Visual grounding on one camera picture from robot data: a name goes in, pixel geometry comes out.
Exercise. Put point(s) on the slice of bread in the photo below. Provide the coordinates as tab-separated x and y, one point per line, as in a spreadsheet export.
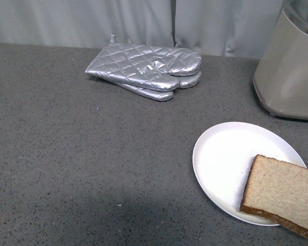
277	191

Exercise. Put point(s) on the beige metal toaster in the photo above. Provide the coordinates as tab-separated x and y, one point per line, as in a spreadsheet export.
281	78

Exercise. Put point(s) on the lower silver oven mitt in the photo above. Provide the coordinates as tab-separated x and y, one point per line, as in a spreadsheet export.
185	83

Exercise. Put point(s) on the silver oven mitt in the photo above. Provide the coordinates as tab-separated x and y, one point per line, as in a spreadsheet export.
149	67
185	83

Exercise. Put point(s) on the upper silver oven mitt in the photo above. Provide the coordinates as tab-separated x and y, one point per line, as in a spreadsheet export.
149	67

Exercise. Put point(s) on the white round plate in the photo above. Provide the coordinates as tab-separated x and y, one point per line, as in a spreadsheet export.
223	156

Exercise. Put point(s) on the left grey curtain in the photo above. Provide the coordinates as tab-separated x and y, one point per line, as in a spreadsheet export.
86	24

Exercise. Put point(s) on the grey curtain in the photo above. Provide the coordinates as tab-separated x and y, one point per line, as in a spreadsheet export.
226	28
86	24

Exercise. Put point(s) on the right grey curtain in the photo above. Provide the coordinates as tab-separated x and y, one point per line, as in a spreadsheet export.
226	28

